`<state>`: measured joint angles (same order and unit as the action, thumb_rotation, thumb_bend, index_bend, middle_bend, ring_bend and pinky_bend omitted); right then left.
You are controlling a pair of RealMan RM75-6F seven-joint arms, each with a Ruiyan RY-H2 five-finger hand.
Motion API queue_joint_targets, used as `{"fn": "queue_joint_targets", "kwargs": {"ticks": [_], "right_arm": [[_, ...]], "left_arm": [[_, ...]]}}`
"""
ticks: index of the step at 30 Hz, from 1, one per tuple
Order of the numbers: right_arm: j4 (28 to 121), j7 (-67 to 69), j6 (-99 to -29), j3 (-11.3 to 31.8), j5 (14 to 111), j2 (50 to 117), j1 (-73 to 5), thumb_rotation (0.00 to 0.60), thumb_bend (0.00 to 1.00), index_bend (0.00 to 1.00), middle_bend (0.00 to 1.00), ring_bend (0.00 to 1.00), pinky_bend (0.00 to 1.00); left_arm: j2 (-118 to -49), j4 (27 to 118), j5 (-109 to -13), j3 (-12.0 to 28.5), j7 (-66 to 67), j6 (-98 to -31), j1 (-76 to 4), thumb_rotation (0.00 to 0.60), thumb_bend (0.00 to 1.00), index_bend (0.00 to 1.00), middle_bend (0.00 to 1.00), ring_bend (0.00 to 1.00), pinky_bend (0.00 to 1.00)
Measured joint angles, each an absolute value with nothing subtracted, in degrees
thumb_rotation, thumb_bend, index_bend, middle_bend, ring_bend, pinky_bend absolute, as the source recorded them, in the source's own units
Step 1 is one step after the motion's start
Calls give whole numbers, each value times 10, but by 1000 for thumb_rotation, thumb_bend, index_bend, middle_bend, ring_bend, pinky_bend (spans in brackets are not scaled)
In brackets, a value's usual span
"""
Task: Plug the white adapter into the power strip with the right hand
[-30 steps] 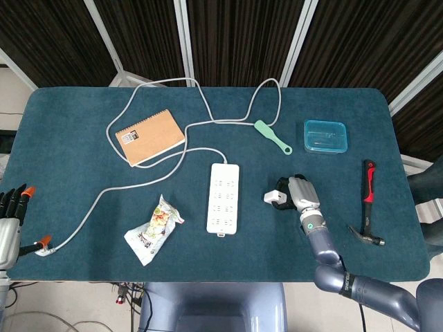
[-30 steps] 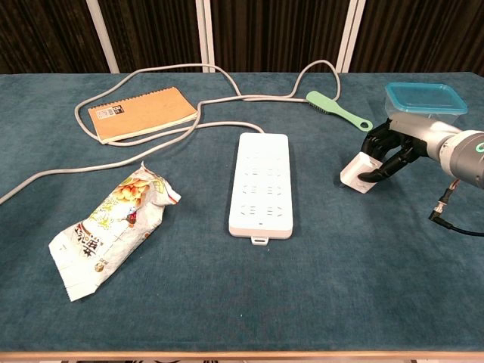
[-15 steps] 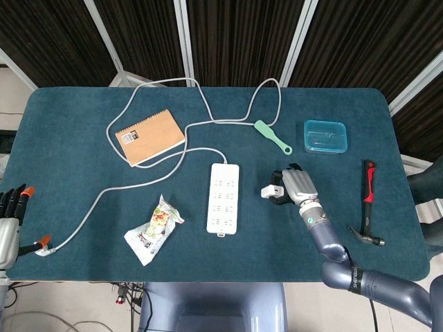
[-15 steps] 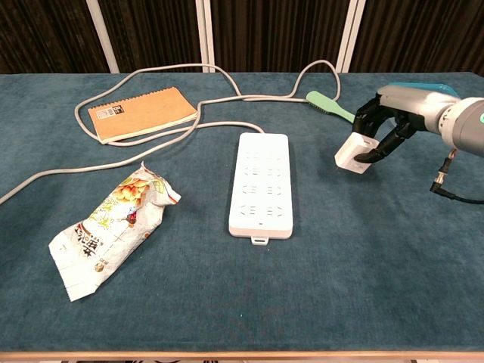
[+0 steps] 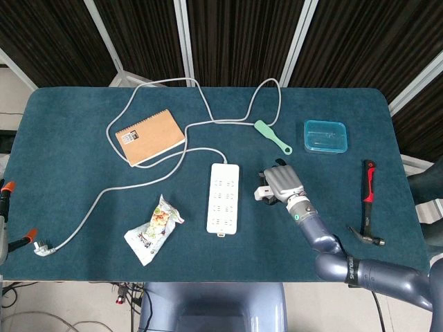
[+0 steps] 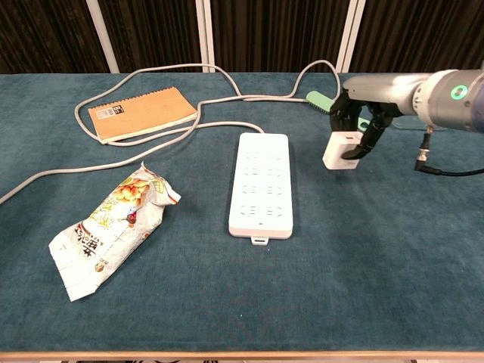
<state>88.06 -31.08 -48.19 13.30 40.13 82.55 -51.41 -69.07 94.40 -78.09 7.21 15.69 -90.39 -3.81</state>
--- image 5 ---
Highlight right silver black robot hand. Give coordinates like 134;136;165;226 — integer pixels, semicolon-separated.
257;158;306;205

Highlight teal table cloth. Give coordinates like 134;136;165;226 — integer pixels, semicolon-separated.
1;86;430;282

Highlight white frame post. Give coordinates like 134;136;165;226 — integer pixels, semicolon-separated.
280;0;319;87
82;0;126;75
387;50;443;117
0;48;39;91
174;0;195;87

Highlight red black claw hammer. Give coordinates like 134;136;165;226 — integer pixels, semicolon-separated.
347;159;387;247

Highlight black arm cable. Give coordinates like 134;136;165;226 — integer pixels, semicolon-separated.
371;290;387;332

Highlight tangled black floor cables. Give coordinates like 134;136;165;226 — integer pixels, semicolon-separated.
110;282;146;314

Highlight white power adapter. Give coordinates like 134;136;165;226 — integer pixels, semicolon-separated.
253;185;278;203

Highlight green plastic brush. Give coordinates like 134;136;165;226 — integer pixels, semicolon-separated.
254;120;293;155

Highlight clear container blue lid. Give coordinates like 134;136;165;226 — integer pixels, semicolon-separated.
303;119;348;155

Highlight brown spiral notebook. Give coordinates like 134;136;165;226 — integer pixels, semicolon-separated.
115;109;186;167

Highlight blue-grey robot torso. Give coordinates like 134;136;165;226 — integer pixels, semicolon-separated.
138;282;288;332

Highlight dark slatted screen panel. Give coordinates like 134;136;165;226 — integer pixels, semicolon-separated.
0;0;117;89
186;0;305;88
289;0;443;103
95;0;187;87

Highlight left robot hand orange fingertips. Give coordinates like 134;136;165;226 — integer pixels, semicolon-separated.
0;181;38;266

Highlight white power strip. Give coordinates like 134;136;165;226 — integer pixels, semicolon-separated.
206;163;240;239

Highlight white printed snack bag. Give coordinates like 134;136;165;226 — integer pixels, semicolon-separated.
124;194;186;267

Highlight grey power strip cable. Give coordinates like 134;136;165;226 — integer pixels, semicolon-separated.
33;77;283;259

